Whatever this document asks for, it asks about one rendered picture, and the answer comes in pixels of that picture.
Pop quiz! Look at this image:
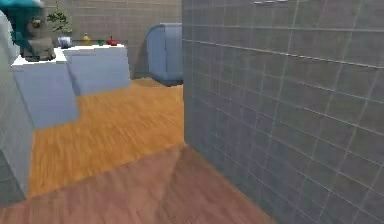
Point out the pale blue white-topped cabinet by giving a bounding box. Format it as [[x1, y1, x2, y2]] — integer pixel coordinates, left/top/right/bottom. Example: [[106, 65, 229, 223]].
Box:
[[10, 47, 80, 131], [61, 43, 132, 97]]

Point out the green house plant white pot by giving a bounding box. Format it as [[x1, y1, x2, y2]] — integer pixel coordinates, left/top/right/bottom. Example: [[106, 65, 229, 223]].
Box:
[[46, 3, 74, 50]]

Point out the grey stone statue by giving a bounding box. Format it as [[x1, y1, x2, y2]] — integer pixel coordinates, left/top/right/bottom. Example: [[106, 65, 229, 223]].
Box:
[[19, 8, 57, 63]]

